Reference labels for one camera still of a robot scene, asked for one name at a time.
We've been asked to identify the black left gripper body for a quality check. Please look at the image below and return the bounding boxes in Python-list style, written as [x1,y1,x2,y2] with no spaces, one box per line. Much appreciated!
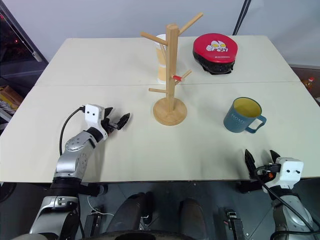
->
[101,114,120,137]

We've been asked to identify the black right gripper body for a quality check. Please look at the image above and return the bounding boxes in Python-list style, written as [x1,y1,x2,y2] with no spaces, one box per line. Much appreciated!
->
[254,163,281,185]

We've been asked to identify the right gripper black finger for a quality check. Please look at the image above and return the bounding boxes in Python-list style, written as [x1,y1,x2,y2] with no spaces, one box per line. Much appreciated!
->
[244,148,257,174]
[269,149,281,164]

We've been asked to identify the white and orange paper cup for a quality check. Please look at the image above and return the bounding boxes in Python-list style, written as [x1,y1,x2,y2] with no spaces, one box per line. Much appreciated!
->
[154,33,169,84]

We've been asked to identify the wooden mug tree stand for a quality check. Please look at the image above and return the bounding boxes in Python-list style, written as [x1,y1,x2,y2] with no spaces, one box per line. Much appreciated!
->
[140,12,204,127]

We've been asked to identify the black table clamp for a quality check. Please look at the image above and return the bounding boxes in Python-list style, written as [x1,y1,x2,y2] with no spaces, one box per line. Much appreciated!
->
[79,183,109,198]
[236,179,266,194]

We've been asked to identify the blue mug with yellow inside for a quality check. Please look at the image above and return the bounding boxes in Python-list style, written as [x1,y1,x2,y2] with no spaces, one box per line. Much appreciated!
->
[222,96,268,135]

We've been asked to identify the dark rounded shape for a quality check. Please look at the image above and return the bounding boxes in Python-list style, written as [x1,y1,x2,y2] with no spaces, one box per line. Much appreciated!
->
[106,191,154,234]
[179,198,208,234]

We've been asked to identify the yellow cardboard box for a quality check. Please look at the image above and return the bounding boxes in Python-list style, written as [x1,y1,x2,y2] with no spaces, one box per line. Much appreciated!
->
[0,84,25,111]

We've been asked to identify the red and black boxing pad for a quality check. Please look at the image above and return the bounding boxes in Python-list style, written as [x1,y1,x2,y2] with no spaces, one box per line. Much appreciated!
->
[192,33,240,76]

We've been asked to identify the black slanted pole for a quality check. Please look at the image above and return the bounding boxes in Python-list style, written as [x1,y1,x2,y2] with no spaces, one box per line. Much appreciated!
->
[233,0,252,36]

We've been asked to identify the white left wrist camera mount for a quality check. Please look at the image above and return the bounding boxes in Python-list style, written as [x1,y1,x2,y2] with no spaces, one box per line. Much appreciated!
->
[83,103,109,141]

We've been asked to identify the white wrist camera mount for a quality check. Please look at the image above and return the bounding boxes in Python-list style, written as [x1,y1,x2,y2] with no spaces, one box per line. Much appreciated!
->
[264,156,305,190]
[83,103,109,141]

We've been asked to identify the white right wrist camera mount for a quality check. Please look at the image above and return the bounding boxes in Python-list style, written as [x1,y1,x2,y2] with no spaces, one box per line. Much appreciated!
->
[264,156,305,190]

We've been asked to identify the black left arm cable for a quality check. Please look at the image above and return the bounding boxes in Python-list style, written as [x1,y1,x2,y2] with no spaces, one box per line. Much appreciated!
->
[58,106,87,156]

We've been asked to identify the black motor bracket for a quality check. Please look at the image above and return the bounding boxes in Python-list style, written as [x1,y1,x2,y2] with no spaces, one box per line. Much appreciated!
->
[84,205,105,235]
[224,206,248,240]

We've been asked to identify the thin white cable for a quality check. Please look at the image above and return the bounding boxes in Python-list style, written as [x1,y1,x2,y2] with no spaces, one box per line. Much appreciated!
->
[87,194,114,217]

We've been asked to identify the dark window frame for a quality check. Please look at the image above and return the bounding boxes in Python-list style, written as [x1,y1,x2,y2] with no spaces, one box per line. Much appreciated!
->
[0,0,49,65]

